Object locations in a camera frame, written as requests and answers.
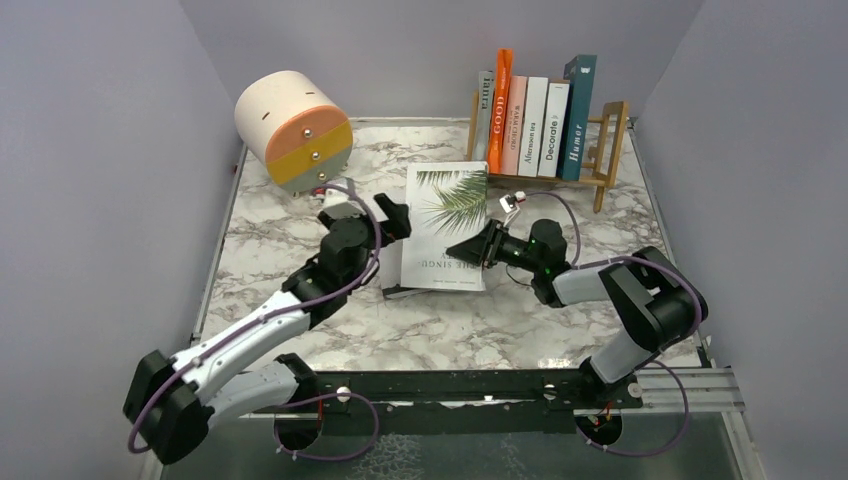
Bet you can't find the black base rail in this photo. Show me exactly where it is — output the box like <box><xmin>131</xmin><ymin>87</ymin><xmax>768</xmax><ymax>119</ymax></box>
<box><xmin>262</xmin><ymin>368</ymin><xmax>643</xmax><ymax>440</ymax></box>

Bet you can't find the pink Warm Chord book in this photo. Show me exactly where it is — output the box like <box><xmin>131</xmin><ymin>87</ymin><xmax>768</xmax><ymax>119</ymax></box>
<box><xmin>500</xmin><ymin>75</ymin><xmax>528</xmax><ymax>176</ymax></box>

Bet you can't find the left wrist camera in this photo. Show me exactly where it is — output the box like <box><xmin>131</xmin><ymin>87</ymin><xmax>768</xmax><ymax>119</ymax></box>
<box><xmin>315</xmin><ymin>188</ymin><xmax>363</xmax><ymax>219</ymax></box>

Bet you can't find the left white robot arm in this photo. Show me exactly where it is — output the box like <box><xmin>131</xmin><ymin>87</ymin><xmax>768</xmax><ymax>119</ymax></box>
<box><xmin>123</xmin><ymin>190</ymin><xmax>412</xmax><ymax>465</ymax></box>

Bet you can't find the cream orange cylinder container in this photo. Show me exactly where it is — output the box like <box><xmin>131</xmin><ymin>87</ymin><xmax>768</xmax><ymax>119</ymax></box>
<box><xmin>234</xmin><ymin>70</ymin><xmax>353</xmax><ymax>194</ymax></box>

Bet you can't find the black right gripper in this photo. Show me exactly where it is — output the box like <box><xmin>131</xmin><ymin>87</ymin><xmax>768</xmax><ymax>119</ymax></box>
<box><xmin>447</xmin><ymin>219</ymin><xmax>542</xmax><ymax>274</ymax></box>

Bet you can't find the wooden book rack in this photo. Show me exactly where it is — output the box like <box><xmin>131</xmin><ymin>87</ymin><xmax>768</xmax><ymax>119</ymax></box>
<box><xmin>489</xmin><ymin>101</ymin><xmax>630</xmax><ymax>213</ymax></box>

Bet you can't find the white Afternoon Tea book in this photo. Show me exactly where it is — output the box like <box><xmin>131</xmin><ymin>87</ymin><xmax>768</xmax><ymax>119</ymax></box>
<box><xmin>518</xmin><ymin>76</ymin><xmax>548</xmax><ymax>177</ymax></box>

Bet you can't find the orange Good Morning book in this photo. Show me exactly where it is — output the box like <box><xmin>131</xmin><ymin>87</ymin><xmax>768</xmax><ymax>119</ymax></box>
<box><xmin>487</xmin><ymin>48</ymin><xmax>513</xmax><ymax>174</ymax></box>

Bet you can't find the white Decorate book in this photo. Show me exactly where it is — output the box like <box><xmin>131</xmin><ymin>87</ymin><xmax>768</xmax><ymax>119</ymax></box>
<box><xmin>537</xmin><ymin>80</ymin><xmax>570</xmax><ymax>178</ymax></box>

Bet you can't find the grey ianra book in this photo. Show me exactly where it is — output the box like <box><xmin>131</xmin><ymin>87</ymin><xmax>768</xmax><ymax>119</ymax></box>
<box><xmin>470</xmin><ymin>70</ymin><xmax>494</xmax><ymax>161</ymax></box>

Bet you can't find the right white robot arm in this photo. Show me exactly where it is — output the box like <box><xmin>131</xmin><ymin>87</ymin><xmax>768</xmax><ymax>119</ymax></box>
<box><xmin>446</xmin><ymin>219</ymin><xmax>708</xmax><ymax>407</ymax></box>

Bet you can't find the teal bottom book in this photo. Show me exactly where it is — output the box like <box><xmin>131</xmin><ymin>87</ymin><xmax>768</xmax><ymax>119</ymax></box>
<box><xmin>558</xmin><ymin>54</ymin><xmax>597</xmax><ymax>181</ymax></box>

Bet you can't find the grey white bottom book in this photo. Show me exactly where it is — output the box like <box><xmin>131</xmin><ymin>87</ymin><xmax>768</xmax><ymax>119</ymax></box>
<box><xmin>379</xmin><ymin>242</ymin><xmax>426</xmax><ymax>300</ymax></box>

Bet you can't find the white palm Singularity book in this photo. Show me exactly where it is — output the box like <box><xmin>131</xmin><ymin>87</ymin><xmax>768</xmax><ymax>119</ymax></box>
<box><xmin>400</xmin><ymin>161</ymin><xmax>488</xmax><ymax>292</ymax></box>

